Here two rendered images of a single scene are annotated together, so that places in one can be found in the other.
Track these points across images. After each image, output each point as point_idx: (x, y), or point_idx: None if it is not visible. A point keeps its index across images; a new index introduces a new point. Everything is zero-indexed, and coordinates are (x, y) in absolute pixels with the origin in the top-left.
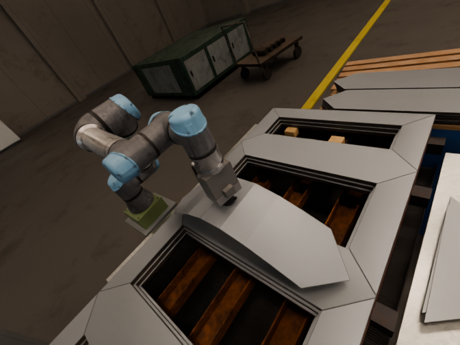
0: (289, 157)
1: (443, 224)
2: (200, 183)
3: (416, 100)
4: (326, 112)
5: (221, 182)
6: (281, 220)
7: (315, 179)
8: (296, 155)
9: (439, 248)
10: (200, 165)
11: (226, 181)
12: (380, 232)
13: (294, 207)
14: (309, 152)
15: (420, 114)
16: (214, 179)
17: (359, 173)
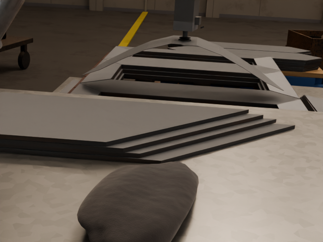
0: (177, 66)
1: (307, 98)
2: (176, 9)
3: (251, 53)
4: (183, 51)
5: (196, 9)
6: (230, 54)
7: (208, 80)
8: (182, 65)
9: (311, 103)
10: None
11: (196, 11)
12: (282, 85)
13: (232, 53)
14: (192, 64)
15: (261, 55)
16: (195, 2)
17: (245, 71)
